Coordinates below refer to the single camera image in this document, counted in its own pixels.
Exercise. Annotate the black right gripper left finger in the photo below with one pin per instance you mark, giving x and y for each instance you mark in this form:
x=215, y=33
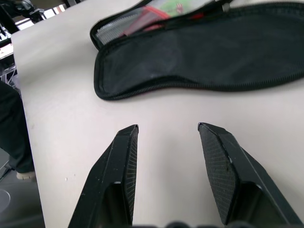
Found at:
x=109, y=180

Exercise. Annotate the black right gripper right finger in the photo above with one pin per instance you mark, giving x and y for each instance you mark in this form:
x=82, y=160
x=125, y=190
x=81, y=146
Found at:
x=237, y=175

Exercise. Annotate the red bag with mesh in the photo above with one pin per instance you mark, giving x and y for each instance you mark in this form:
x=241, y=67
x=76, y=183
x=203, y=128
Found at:
x=213, y=54

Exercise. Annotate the beige shoe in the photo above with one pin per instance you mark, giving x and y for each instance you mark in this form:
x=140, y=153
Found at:
x=25, y=176

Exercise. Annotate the person's dark trouser leg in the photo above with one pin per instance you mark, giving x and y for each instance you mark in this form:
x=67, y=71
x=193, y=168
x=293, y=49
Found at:
x=12, y=133

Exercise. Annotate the black camera tripod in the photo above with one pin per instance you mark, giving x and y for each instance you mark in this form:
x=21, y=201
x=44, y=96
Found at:
x=21, y=9

